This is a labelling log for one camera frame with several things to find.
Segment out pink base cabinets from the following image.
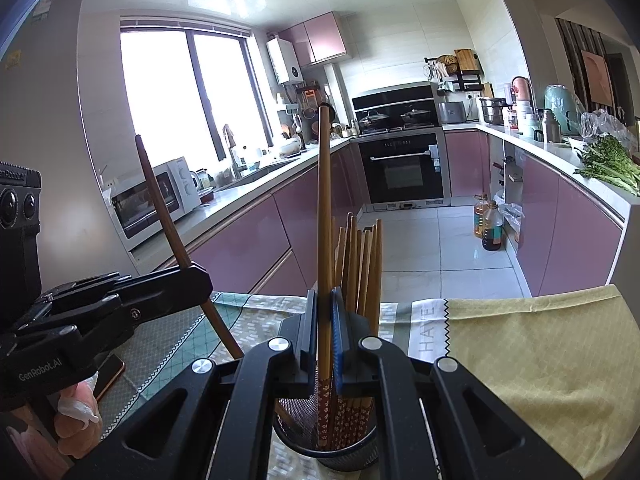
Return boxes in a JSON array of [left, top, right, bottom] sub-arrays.
[[132, 137, 371, 301], [444, 127, 626, 298]]

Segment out steel thermos bottle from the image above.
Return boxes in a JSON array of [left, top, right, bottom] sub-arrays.
[[542, 109, 562, 143]]

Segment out black wall shelf rack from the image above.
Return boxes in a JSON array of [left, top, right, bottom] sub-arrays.
[[424, 49, 485, 92]]

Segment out steel sink faucet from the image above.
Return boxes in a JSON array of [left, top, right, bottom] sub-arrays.
[[222, 124, 242, 181]]

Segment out silver countertop appliance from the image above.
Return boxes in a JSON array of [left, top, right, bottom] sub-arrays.
[[439, 101, 468, 125]]

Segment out black mesh holder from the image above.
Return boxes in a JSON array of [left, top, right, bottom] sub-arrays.
[[271, 395, 381, 471]]

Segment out black lidded wok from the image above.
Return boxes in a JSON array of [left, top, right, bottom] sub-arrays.
[[357, 110, 390, 133], [400, 106, 432, 127]]

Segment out mint green air fryer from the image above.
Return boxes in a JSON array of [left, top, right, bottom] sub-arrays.
[[544, 85, 583, 136]]

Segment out kitchen sink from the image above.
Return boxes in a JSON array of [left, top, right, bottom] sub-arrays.
[[235, 157, 301, 181]]

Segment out grey refrigerator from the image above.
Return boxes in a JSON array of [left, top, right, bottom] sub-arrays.
[[0, 0, 138, 311]]

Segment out crinkled plastic bag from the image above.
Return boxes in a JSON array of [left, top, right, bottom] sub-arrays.
[[580, 108, 636, 153]]

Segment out bundle of wooden chopsticks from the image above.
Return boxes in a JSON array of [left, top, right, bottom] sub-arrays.
[[275, 212, 385, 453]]

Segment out white water heater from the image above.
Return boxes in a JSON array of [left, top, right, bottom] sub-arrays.
[[266, 38, 304, 85]]

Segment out kitchen window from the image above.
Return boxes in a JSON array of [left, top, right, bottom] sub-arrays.
[[120, 27, 273, 171]]

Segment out dark striped wall panel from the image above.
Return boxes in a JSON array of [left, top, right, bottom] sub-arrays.
[[555, 17, 628, 111]]

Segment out person's left forearm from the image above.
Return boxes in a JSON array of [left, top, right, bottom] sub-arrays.
[[5, 412, 66, 480]]

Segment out black integrated stove oven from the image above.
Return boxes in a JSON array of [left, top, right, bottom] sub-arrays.
[[351, 82, 451, 212]]

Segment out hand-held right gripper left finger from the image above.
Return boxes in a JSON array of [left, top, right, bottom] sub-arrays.
[[62, 287, 321, 480]]

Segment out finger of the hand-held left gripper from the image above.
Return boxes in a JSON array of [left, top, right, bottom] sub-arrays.
[[40, 272, 133, 306], [12, 265, 216, 351]]

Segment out person's left hand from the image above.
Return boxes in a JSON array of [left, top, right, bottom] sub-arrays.
[[50, 371, 105, 461]]

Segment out smartphone with orange case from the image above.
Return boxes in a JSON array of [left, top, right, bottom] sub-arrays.
[[92, 354, 126, 403]]

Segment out dark cooking oil bottle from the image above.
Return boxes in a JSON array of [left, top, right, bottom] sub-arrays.
[[481, 200, 505, 252]]

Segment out stainless steel pot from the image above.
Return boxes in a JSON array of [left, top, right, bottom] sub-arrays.
[[480, 97, 507, 125]]

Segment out green leafy vegetables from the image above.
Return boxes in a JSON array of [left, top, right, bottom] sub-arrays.
[[575, 135, 640, 193]]

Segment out floral-end wooden chopstick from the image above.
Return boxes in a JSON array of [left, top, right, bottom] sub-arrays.
[[316, 103, 333, 453], [135, 134, 245, 360]]

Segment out white microwave oven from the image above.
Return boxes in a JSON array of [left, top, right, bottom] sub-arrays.
[[107, 157, 202, 253]]

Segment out patchwork patterned tablecloth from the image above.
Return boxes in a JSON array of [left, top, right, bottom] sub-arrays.
[[95, 284, 640, 480]]

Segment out clear plastic floor bag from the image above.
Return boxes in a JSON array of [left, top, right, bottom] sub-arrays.
[[495, 190, 526, 248]]

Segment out framed pink wall picture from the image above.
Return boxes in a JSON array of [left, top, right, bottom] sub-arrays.
[[581, 50, 615, 107]]

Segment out pink wall cabinet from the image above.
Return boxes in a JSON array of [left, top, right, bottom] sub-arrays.
[[277, 11, 348, 67]]

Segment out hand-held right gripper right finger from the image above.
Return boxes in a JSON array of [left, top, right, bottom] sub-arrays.
[[330, 286, 583, 480]]

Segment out pink electric kettle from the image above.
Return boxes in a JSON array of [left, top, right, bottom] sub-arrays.
[[510, 76, 532, 106]]

